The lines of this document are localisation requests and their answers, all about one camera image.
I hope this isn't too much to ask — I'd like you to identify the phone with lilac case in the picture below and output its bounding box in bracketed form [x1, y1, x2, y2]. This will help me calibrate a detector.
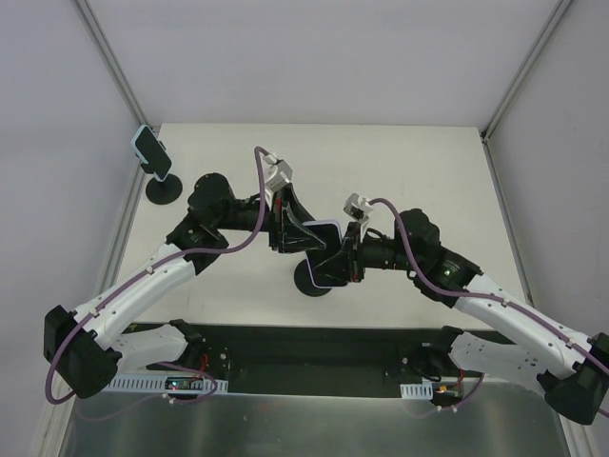
[304, 220, 344, 288]

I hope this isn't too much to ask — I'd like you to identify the black phone stand corner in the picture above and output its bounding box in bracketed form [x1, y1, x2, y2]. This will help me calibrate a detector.
[293, 260, 332, 298]

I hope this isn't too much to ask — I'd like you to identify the black phone stand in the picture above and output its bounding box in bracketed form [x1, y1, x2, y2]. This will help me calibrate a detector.
[142, 141, 183, 205]

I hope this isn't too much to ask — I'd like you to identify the phone with light blue case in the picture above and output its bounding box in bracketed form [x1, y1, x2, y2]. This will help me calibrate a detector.
[131, 125, 172, 182]

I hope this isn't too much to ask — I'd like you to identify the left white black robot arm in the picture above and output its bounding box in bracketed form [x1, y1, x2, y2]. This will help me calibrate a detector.
[43, 172, 328, 399]

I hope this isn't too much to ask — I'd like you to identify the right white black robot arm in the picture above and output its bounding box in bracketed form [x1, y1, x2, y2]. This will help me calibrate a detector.
[307, 209, 608, 426]

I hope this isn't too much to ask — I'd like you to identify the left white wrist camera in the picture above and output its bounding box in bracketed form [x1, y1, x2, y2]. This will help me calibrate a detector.
[263, 153, 293, 192]

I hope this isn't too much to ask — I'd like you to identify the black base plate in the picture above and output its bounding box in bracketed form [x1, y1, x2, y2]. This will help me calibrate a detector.
[173, 320, 461, 398]

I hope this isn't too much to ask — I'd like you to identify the left aluminium frame rail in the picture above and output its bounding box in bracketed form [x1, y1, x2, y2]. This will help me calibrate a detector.
[102, 135, 158, 296]

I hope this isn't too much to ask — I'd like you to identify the aluminium frame rail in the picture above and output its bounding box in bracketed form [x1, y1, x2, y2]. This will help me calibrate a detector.
[102, 135, 158, 296]
[481, 140, 536, 308]

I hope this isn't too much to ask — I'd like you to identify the right white cable duct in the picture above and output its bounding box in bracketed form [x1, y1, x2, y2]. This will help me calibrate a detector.
[400, 382, 434, 401]

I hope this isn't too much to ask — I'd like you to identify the white cable duct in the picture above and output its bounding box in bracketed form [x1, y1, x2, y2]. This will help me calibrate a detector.
[400, 382, 434, 401]
[103, 374, 228, 395]

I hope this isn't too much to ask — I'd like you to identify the right aluminium frame rail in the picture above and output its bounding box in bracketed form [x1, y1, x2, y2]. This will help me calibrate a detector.
[481, 140, 536, 308]

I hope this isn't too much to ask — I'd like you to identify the left aluminium frame post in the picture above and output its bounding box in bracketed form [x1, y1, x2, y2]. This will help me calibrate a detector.
[71, 0, 160, 132]

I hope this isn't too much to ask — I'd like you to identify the aluminium frame post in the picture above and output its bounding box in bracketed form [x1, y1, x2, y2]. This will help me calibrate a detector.
[481, 0, 576, 145]
[71, 0, 160, 132]

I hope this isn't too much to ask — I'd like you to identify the left white cable duct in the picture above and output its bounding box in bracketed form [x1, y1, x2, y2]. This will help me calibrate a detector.
[103, 374, 228, 395]

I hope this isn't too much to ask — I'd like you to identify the right aluminium frame post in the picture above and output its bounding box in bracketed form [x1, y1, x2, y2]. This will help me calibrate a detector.
[481, 0, 576, 145]

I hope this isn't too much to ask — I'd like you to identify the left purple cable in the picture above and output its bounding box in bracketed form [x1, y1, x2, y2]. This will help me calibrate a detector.
[45, 146, 282, 406]

